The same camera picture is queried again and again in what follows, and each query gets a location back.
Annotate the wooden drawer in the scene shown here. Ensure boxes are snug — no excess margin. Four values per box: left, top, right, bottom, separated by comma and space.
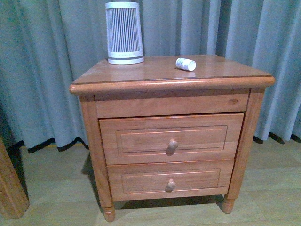
108, 159, 234, 201
99, 113, 244, 165

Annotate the white medicine bottle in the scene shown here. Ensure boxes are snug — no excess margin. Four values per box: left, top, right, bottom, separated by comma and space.
175, 57, 196, 72

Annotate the wooden nightstand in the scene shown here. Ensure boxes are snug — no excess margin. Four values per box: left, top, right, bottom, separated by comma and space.
69, 55, 275, 222

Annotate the white ribbed table lamp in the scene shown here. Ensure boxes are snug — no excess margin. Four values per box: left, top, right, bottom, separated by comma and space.
105, 2, 144, 65

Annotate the grey pleated curtain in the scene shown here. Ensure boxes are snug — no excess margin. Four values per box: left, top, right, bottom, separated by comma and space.
0, 0, 301, 152

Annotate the wooden bed frame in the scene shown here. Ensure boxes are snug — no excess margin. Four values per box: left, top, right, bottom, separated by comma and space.
0, 141, 30, 219

